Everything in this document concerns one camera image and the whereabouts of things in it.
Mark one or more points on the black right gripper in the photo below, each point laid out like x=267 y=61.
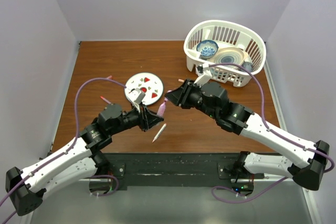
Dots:
x=180 y=96

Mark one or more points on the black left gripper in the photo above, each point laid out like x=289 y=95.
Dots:
x=147 y=119

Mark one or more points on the white peach-tipped pen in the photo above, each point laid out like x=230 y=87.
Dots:
x=159 y=132

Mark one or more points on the pink highlighter pen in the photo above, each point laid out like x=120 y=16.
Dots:
x=162 y=108

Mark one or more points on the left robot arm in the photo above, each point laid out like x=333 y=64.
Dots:
x=81 y=158

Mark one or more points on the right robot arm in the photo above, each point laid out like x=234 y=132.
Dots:
x=301 y=160

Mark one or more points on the red tipped pen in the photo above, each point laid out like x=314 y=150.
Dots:
x=105 y=100

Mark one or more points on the watermelon pattern plate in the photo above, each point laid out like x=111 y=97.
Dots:
x=147 y=82

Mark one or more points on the blue patterned bowl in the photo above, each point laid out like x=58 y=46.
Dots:
x=207 y=49

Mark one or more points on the beige ceramic plate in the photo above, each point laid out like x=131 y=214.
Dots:
x=230 y=55

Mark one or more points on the white plastic dish basket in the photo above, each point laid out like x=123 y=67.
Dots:
x=228 y=44

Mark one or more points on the grey blue cup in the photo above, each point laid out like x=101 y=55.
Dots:
x=246 y=66

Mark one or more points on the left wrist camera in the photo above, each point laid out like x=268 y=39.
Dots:
x=136 y=96

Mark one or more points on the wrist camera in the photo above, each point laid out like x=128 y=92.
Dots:
x=204 y=75
x=136 y=96

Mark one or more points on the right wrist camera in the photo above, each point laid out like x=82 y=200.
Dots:
x=204 y=75

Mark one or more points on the black mounting base plate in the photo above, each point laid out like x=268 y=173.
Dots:
x=170 y=170

